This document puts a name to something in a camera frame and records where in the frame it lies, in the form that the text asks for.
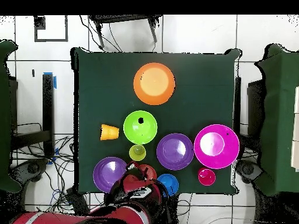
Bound black chair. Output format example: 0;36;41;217
88;15;164;51

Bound orange cup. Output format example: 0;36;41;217
100;124;120;141

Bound dark green table cloth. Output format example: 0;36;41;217
70;46;241;195

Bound small orange bowl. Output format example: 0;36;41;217
137;163;158;180

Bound yellow cup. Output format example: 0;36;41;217
128;144;147;162

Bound red cup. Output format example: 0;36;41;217
197;167;217;187

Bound large pink bowl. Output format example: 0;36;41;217
193;124;241;170

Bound blue tape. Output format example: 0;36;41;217
43;71;57;89

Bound tangle of floor cables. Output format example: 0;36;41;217
11;122;103;213

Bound purple bowl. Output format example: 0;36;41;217
156;132;194;171
92;156;128;194

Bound black stand foot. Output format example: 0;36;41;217
9;158;48;187
235;159;263;184

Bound black table frame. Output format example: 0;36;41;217
8;72;55;159
234;76;266;141

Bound white boxes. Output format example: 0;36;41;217
290;85;299;173

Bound black power strip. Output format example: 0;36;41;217
65;188;91;215

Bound green bowl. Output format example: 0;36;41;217
123;110;158;145

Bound large orange bowl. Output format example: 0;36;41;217
133;62;176;106

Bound green cloth side table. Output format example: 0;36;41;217
0;40;23;194
253;43;299;197

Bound blue bowl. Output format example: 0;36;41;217
157;173;180;197

